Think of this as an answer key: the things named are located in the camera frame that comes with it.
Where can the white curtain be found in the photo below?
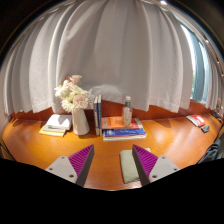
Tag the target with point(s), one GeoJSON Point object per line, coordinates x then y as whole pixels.
{"type": "Point", "coordinates": [116, 50]}

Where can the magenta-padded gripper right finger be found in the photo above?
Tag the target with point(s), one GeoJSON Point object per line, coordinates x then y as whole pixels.
{"type": "Point", "coordinates": [165, 167]}

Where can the yellow book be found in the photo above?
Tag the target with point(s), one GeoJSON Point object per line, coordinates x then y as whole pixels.
{"type": "Point", "coordinates": [50, 132]}

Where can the white and pink flower bouquet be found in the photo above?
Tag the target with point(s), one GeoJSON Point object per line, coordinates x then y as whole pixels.
{"type": "Point", "coordinates": [74, 96]}

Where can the light green towel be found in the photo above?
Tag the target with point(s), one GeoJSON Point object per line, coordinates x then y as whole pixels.
{"type": "Point", "coordinates": [128, 166]}

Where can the red and white book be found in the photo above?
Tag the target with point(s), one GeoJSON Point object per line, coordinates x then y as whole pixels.
{"type": "Point", "coordinates": [196, 120]}

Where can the orange flat book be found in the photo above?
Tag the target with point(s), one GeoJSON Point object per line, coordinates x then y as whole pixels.
{"type": "Point", "coordinates": [111, 122]}

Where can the clear plastic bottle green label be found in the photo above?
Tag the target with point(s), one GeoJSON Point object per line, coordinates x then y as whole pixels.
{"type": "Point", "coordinates": [127, 115]}

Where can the grey upright book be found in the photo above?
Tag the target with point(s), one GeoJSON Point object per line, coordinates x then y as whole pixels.
{"type": "Point", "coordinates": [95, 116]}

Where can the white ceramic vase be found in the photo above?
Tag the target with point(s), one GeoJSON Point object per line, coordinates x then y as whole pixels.
{"type": "Point", "coordinates": [80, 124]}

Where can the small dark grey object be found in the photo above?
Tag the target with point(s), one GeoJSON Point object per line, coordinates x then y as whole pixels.
{"type": "Point", "coordinates": [205, 128]}

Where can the window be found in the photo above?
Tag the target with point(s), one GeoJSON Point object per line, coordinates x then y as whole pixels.
{"type": "Point", "coordinates": [198, 66]}

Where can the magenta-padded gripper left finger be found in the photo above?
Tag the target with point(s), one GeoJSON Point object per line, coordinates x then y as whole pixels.
{"type": "Point", "coordinates": [60, 168]}

